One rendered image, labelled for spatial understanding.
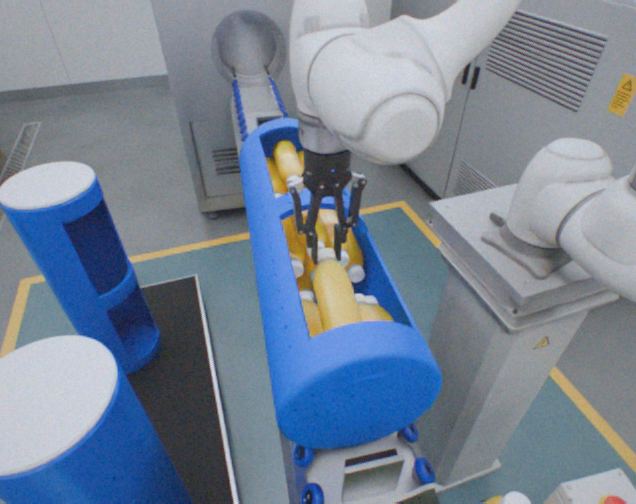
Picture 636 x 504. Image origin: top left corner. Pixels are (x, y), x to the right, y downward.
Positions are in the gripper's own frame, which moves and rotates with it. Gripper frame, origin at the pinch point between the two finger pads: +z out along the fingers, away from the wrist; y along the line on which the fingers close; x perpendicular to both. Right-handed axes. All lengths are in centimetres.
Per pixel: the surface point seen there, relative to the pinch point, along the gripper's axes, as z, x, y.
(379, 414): 18.9, 24.6, -3.9
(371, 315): 9.9, 10.4, -6.4
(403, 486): 32.1, 32.0, -7.2
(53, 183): 20, -73, 72
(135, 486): 47, 15, 45
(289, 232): 10.6, -19.0, 4.4
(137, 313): 100, -88, 70
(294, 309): 4.2, 10.9, 8.0
